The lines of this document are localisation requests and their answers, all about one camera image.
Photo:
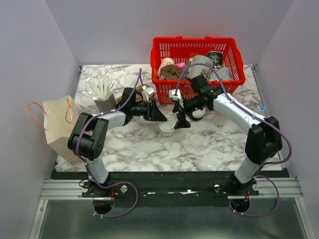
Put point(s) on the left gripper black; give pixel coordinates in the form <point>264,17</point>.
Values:
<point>153,113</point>

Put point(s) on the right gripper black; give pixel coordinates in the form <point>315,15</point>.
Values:
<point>182,122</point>

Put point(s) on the single white paper cup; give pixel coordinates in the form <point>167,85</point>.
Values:
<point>166,128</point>

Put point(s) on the stack of white lids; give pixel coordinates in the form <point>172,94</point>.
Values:
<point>197,114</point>

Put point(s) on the brown cardboard cup carrier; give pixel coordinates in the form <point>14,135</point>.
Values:
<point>139,97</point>

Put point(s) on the stack of white paper cups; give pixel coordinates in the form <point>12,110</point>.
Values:
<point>220,117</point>

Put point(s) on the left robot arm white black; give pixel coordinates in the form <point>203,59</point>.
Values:
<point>88,136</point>

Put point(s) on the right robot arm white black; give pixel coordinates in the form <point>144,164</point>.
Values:
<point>263,139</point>

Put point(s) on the white paper takeout bag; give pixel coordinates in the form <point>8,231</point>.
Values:
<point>60,117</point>

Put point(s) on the brown fabric scrunchie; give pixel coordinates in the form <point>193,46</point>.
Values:
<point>170,72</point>

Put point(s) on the grey felt straw holder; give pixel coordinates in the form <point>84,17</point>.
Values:
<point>106,105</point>

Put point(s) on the grey printed cup in basket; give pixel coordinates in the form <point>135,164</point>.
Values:
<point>196,70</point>

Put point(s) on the beige cup in basket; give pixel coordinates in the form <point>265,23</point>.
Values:
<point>164,62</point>

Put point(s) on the pink item in basket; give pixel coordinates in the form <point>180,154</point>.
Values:
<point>180,65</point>

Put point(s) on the grey pouch in basket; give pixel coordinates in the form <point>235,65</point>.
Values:
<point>223,73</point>

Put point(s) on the black printed cup in basket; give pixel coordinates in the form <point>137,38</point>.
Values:
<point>216,58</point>

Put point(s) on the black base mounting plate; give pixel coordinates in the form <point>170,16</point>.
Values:
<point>152,189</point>

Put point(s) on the clear plastic water bottle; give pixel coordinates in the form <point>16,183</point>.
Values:
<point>260,109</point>

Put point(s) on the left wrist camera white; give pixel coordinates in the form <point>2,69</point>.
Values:
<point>148,93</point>

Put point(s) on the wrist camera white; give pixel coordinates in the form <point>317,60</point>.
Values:
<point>175,96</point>
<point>148,93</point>

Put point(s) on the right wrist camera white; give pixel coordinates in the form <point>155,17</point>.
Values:
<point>175,96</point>

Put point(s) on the aluminium rail frame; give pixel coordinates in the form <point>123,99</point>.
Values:
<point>62,213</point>

